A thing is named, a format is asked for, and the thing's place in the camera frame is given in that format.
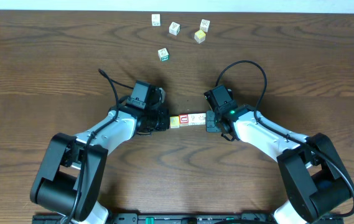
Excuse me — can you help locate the plain yellow wooden block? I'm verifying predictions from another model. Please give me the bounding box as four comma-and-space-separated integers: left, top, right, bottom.
170, 116, 180, 129

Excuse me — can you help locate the white block blue edge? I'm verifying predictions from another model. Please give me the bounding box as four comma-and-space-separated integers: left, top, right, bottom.
188, 114, 198, 126

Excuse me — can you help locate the red letter wooden block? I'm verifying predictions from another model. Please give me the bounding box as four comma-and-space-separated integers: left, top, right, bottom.
179, 114, 189, 126

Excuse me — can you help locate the white block red bug drawing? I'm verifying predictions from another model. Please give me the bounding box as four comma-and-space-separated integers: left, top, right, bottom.
197, 113, 206, 125

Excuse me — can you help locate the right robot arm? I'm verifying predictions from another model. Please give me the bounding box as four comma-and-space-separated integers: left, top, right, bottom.
208, 99, 354, 223

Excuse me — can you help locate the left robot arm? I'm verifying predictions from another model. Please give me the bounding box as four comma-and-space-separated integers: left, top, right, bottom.
30, 104, 170, 223

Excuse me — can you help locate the green letter wooden block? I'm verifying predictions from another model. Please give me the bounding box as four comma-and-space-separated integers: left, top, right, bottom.
157, 48, 170, 62

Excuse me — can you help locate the yellow top wooden block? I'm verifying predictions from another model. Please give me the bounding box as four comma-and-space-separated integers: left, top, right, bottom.
194, 30, 207, 44

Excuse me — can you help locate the white block black drawing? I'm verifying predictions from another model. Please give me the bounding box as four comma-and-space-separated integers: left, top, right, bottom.
169, 22, 180, 35

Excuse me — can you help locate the white block top right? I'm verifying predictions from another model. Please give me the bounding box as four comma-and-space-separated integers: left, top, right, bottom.
200, 19, 210, 32

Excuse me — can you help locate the white block top left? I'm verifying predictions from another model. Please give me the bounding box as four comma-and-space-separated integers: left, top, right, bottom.
151, 14, 161, 26

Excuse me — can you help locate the right black cable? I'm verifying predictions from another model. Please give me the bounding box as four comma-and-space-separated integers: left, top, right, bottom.
215, 60, 354, 218

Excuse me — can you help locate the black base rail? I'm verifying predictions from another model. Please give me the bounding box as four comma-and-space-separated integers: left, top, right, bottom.
32, 213, 344, 224

